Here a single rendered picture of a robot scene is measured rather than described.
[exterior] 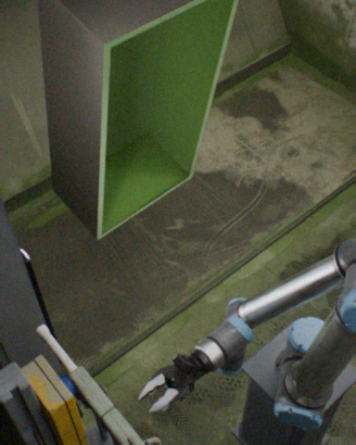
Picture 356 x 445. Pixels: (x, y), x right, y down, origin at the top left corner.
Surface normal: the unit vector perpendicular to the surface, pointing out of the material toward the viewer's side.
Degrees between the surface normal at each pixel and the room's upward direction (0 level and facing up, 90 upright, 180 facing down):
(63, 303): 0
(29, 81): 57
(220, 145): 0
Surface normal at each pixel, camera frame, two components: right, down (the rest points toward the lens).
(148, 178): 0.13, -0.53
